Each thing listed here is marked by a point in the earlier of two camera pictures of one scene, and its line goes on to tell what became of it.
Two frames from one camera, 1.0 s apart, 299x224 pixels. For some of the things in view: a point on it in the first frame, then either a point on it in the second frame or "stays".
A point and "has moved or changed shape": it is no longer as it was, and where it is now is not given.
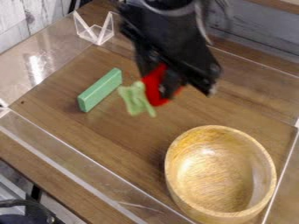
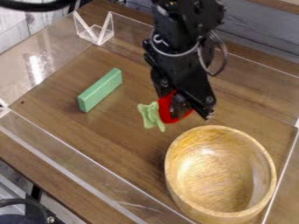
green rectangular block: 99,90 stays
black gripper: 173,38 -> 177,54
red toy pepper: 153,80 has moved or changed shape
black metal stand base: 37,215 stays
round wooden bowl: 220,177 stays
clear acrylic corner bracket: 98,34 stays
